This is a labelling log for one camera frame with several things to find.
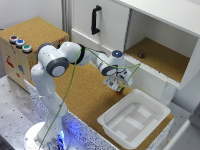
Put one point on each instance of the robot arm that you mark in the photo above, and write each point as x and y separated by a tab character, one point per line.
46	83

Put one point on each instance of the purple block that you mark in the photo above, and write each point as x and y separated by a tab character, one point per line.
141	54

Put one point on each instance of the red button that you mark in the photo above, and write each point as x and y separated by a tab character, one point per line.
13	39

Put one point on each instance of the white sliding door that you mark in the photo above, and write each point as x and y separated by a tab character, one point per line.
113	20

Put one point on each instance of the green button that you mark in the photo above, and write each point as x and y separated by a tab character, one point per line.
26	48

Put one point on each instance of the wooden drawer box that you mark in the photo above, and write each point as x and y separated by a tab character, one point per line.
36	31

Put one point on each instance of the white plastic box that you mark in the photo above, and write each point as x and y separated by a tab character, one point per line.
133	121

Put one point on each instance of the blue button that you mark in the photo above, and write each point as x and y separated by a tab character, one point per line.
20	42

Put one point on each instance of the white cabinet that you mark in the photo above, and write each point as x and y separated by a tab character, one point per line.
156	20

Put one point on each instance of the yellow block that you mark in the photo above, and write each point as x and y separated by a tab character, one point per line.
122	87

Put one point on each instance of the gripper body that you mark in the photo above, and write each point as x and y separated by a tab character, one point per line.
112	81

